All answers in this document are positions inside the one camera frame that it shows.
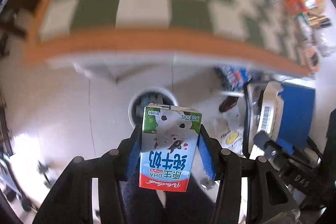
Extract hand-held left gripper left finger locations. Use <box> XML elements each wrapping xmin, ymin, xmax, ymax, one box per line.
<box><xmin>31</xmin><ymin>126</ymin><xmax>142</xmax><ymax>224</ymax></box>

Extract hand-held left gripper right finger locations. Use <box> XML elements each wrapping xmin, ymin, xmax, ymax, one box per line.
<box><xmin>197</xmin><ymin>126</ymin><xmax>302</xmax><ymax>224</ymax></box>

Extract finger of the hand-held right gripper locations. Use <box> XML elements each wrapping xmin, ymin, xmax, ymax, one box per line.
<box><xmin>278</xmin><ymin>138</ymin><xmax>313</xmax><ymax>169</ymax></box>
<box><xmin>253</xmin><ymin>132</ymin><xmax>315</xmax><ymax>190</ymax></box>

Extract small blue white milk carton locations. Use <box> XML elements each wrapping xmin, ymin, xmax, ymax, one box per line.
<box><xmin>138</xmin><ymin>103</ymin><xmax>202</xmax><ymax>192</ymax></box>

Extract white round trash bin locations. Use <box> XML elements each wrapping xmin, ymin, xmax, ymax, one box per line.
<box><xmin>128</xmin><ymin>86</ymin><xmax>179</xmax><ymax>127</ymax></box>

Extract cardboard box with barcode label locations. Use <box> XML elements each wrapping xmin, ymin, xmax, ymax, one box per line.
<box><xmin>249</xmin><ymin>81</ymin><xmax>285</xmax><ymax>159</ymax></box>

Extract white bag with yellow circle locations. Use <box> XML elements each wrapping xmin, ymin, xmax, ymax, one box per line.
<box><xmin>219</xmin><ymin>130</ymin><xmax>244</xmax><ymax>155</ymax></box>

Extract red black shoe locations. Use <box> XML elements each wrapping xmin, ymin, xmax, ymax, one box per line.
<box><xmin>218</xmin><ymin>95</ymin><xmax>238</xmax><ymax>113</ymax></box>

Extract blue white packages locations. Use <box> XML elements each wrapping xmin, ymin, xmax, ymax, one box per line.
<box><xmin>214</xmin><ymin>65</ymin><xmax>252</xmax><ymax>90</ymax></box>

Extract orange box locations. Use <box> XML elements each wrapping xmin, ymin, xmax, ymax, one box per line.
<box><xmin>286</xmin><ymin>0</ymin><xmax>306</xmax><ymax>14</ymax></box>

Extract bread bag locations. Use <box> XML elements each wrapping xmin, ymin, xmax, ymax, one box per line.
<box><xmin>304</xmin><ymin>0</ymin><xmax>326</xmax><ymax>28</ymax></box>

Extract dark wooden chair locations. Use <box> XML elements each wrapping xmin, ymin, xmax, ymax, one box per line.
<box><xmin>0</xmin><ymin>0</ymin><xmax>42</xmax><ymax>56</ymax></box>

